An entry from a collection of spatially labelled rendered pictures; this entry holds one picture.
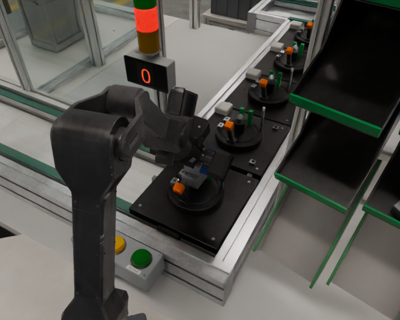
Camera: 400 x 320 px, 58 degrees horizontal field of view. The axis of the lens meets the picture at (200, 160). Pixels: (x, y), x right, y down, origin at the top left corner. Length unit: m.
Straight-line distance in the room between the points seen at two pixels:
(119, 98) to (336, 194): 0.39
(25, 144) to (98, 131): 0.89
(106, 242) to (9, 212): 0.72
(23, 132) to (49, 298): 0.58
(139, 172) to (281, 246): 0.47
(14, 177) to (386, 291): 0.91
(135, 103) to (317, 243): 0.49
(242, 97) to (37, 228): 0.74
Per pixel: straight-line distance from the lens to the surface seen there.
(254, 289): 0.90
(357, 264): 0.79
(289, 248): 0.79
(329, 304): 0.93
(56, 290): 0.95
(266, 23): 1.93
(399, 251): 0.79
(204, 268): 0.81
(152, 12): 0.85
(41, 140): 1.25
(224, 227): 0.85
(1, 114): 1.43
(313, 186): 0.65
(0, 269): 1.04
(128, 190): 1.01
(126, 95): 0.45
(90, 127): 0.38
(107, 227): 0.44
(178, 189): 0.79
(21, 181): 1.07
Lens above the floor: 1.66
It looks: 43 degrees down
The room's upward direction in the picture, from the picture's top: straight up
